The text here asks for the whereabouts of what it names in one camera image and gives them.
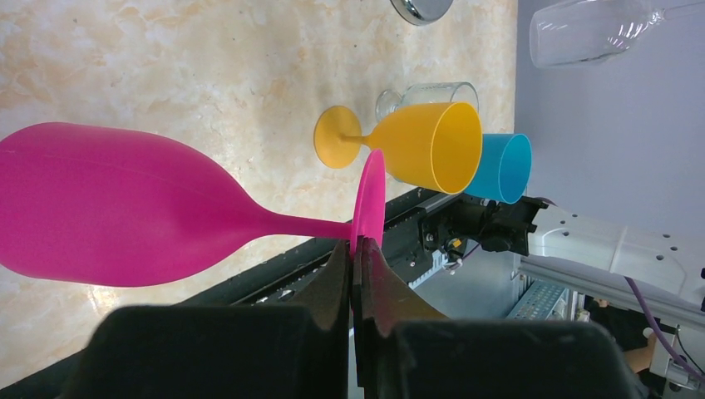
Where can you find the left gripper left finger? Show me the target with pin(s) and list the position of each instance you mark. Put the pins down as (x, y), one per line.
(295, 349)

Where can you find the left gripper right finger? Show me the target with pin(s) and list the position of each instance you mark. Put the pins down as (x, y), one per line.
(405, 348)

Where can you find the magenta plastic goblet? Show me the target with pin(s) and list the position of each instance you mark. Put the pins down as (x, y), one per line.
(120, 208)

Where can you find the tall clear flute glass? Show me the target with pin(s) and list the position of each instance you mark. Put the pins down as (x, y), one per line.
(587, 33)

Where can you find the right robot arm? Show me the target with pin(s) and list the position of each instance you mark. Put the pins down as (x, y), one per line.
(591, 255)

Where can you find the small clear tumbler glass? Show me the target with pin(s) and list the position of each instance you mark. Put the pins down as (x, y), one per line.
(391, 100)

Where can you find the chrome wine glass rack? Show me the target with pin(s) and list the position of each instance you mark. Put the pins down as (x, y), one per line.
(421, 12)

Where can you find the blue plastic goblet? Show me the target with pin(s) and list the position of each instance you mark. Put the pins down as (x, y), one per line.
(504, 169)

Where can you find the orange plastic goblet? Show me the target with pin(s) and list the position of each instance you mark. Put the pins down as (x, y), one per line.
(436, 146)

